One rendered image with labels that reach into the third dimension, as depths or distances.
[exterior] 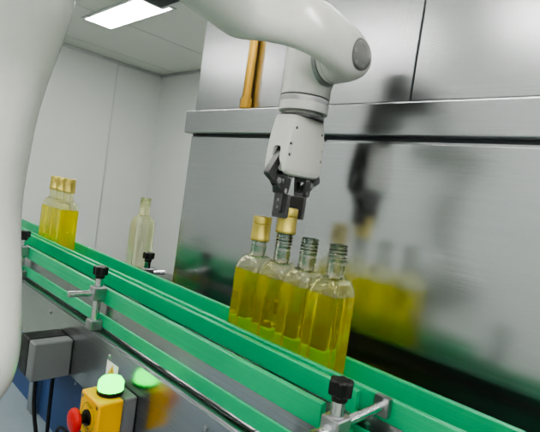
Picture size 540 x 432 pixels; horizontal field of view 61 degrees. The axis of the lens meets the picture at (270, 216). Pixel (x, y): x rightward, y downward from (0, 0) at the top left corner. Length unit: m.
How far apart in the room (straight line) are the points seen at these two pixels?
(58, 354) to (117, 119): 6.03
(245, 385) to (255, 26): 0.50
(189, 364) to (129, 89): 6.47
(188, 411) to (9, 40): 0.55
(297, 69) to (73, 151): 6.05
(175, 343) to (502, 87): 0.66
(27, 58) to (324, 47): 0.39
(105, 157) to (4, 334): 6.46
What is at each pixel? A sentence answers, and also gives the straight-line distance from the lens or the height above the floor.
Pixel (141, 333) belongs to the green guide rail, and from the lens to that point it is 0.90.
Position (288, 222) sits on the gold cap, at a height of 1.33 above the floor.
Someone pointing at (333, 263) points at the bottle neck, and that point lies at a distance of 0.71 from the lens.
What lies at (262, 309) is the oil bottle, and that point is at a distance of 0.79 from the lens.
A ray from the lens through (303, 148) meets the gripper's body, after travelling 0.77.
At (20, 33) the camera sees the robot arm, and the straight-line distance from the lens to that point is 0.52.
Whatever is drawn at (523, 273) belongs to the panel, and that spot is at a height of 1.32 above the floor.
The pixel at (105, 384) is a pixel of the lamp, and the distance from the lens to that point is 0.87.
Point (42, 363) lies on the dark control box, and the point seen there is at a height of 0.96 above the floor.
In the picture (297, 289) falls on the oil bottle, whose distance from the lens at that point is 0.74.
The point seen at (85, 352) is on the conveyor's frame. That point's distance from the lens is 1.06.
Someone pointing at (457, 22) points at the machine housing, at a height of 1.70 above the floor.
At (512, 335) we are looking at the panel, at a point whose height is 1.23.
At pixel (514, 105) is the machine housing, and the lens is 0.77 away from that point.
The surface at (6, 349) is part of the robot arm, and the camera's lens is 0.49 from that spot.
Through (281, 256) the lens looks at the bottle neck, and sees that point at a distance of 0.78.
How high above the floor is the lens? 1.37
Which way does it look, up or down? 3 degrees down
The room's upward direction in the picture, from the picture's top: 8 degrees clockwise
